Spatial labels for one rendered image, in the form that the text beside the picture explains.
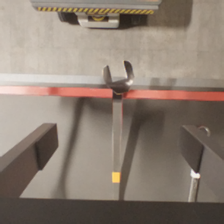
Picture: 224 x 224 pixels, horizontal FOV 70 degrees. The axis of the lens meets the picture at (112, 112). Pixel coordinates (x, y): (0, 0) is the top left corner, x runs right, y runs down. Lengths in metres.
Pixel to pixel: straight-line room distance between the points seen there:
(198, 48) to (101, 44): 0.69
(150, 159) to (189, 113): 0.11
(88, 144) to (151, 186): 0.13
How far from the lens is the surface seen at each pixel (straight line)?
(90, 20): 1.17
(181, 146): 0.17
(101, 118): 0.28
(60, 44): 1.31
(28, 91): 0.27
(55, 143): 0.17
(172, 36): 1.33
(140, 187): 0.32
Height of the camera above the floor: 1.18
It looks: 86 degrees down
